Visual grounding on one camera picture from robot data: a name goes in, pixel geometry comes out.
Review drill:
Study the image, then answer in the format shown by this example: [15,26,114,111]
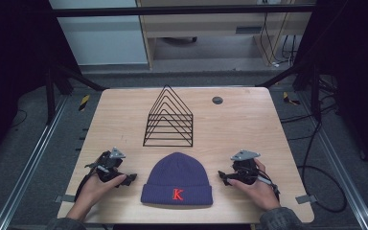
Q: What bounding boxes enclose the black floor cable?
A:
[279,75,349,214]

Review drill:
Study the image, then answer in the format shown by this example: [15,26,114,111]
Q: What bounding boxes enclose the person's left hand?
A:
[74,173,127,215]

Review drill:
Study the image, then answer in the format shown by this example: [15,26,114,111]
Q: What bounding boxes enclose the cables under wooden desk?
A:
[259,11,300,69]

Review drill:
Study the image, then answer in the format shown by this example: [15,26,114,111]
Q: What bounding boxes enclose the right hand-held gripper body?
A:
[229,149,262,186]

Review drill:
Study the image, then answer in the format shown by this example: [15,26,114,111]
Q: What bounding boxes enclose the aluminium floor rail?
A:
[298,90,368,230]
[0,95,71,230]

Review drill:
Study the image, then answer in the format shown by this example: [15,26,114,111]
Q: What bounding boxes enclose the light wooden desk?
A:
[136,0,317,70]

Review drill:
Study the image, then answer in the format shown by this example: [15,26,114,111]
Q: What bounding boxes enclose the yellow black striped tape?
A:
[78,94,91,112]
[282,91,302,106]

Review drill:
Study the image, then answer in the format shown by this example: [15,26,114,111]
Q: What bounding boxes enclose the black curtain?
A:
[295,0,368,180]
[0,0,81,173]

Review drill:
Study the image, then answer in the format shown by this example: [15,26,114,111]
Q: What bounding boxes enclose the hand-held gripper cable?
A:
[256,171,281,200]
[74,167,98,203]

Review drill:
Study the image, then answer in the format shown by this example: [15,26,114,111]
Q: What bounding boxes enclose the black horizontal frame bar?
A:
[49,4,316,18]

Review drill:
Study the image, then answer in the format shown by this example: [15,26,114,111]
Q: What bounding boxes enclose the black wire triangle rack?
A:
[142,84,195,149]

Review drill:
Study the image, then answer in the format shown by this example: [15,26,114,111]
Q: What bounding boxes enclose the left hand-held gripper cable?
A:
[74,167,98,203]

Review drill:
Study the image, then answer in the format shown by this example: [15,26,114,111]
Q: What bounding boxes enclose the white cabinet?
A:
[48,0,150,67]

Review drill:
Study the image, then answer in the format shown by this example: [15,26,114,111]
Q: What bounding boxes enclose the right hand-held gripper cable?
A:
[256,171,281,200]

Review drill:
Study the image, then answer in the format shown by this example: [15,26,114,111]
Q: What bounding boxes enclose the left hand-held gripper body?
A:
[84,147,127,184]

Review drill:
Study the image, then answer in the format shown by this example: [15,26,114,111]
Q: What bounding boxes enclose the purple knit beanie red letter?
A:
[140,151,214,207]

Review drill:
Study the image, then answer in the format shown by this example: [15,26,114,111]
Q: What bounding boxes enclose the black metal stand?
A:
[43,61,109,127]
[255,60,324,123]

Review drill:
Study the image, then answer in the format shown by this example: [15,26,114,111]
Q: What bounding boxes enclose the person's right hand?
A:
[226,158,282,213]

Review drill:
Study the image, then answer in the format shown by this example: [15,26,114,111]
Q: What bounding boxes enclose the grey table edge bracket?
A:
[294,194,318,205]
[54,194,77,204]

